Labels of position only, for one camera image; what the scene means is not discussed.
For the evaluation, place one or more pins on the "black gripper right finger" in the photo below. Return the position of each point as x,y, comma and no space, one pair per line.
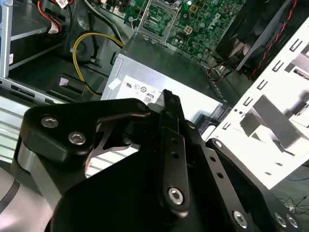
224,169

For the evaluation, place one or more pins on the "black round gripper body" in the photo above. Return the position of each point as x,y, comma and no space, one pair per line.
120,205

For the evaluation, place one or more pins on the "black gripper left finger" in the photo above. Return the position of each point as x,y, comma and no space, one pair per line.
60,135

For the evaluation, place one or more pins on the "metal socket cover frame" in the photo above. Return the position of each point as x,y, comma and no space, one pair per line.
143,19

